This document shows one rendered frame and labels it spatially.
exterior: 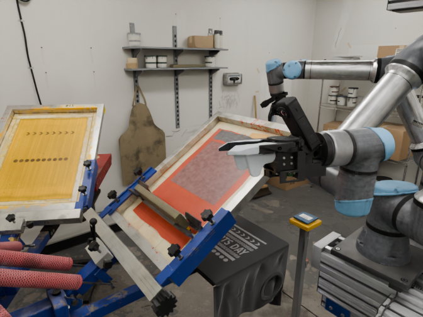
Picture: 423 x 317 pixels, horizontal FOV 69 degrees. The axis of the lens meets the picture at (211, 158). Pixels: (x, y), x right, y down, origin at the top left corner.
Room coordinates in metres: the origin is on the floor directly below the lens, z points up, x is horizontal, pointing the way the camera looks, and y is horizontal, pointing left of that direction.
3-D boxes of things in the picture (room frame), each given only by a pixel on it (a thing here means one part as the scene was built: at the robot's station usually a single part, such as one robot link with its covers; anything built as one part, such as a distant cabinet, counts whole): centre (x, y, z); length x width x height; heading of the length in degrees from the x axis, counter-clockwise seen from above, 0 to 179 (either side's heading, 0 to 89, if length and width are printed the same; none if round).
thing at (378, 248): (0.83, -0.54, 1.31); 0.15 x 0.15 x 0.10
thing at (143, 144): (3.22, 0.74, 1.06); 0.53 x 0.07 x 1.05; 128
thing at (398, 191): (0.83, -0.54, 1.42); 0.13 x 0.12 x 0.14; 16
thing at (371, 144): (0.63, -0.32, 1.65); 0.11 x 0.08 x 0.09; 106
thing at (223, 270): (1.37, -0.07, 0.95); 0.48 x 0.44 x 0.01; 128
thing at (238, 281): (1.22, -0.18, 0.79); 0.46 x 0.09 x 0.33; 128
